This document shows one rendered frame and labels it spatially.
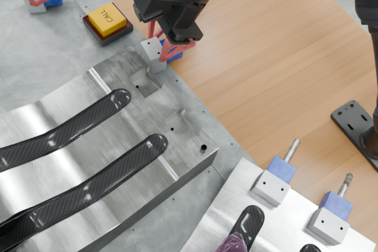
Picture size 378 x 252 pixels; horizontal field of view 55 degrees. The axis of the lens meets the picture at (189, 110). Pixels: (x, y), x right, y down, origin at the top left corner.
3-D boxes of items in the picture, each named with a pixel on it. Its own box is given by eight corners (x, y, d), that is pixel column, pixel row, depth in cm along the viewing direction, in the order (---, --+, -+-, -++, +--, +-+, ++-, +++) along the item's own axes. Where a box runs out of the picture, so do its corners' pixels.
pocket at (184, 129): (183, 116, 68) (184, 107, 65) (201, 137, 67) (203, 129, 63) (163, 129, 67) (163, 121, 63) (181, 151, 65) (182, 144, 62)
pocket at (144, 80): (148, 75, 71) (148, 64, 68) (165, 94, 70) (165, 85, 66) (129, 87, 70) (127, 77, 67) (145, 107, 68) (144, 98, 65)
